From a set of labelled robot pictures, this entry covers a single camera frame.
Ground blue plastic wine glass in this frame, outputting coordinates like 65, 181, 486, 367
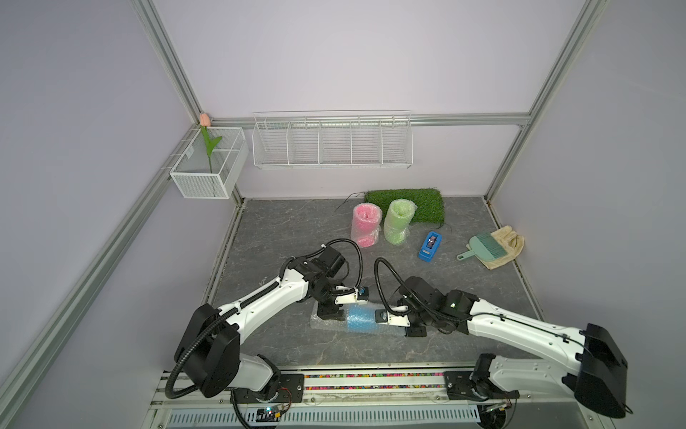
347, 306, 383, 334

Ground blue tape dispenser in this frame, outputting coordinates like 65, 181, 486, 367
418, 232, 442, 262

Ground green plastic wine glass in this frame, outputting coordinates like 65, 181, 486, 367
385, 201, 414, 243

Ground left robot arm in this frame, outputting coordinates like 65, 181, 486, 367
164, 239, 369, 401

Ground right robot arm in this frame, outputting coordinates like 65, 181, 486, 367
376, 270, 632, 418

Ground green dustpan brush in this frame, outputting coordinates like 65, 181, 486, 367
457, 232, 507, 262

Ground artificial grass mat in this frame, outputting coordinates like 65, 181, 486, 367
364, 188, 445, 225

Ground artificial tulip flower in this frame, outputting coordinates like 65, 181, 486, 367
199, 113, 223, 173

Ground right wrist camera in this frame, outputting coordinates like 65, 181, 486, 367
374, 309, 411, 328

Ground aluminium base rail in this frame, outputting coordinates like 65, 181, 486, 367
143, 364, 616, 428

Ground white wire wall rack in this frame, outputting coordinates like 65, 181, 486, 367
252, 110, 414, 169

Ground white mesh wall basket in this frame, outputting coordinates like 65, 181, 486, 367
170, 126, 249, 199

